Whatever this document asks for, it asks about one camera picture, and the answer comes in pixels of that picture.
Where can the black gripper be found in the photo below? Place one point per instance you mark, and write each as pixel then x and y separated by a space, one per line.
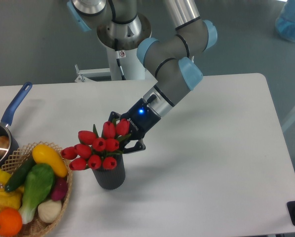
pixel 141 118

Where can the red tulip bouquet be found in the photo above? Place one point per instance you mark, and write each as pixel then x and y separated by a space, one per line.
pixel 96 151

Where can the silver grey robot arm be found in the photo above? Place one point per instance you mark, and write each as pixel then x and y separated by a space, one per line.
pixel 121 27

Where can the dark grey ribbed vase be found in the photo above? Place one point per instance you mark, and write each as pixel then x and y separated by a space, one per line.
pixel 111 179

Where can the purple red onion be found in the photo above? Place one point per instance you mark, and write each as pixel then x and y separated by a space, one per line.
pixel 59 190

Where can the yellow squash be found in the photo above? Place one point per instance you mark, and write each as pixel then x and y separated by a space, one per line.
pixel 45 154

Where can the green bok choy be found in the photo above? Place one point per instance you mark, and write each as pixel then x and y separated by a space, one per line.
pixel 38 184

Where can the dark green cucumber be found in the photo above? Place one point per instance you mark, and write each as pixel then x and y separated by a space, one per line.
pixel 19 176

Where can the white garlic bulb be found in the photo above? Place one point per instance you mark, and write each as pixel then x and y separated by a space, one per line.
pixel 49 210

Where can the yellow banana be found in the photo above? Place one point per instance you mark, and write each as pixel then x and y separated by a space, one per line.
pixel 4 177

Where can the woven wicker basket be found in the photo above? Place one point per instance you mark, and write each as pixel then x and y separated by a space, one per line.
pixel 38 228

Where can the yellow bell pepper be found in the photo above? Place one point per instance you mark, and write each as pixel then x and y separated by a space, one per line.
pixel 10 200

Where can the orange fruit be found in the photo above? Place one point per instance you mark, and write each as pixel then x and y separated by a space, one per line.
pixel 10 222

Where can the blue handled saucepan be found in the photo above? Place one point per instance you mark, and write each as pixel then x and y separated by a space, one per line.
pixel 7 119

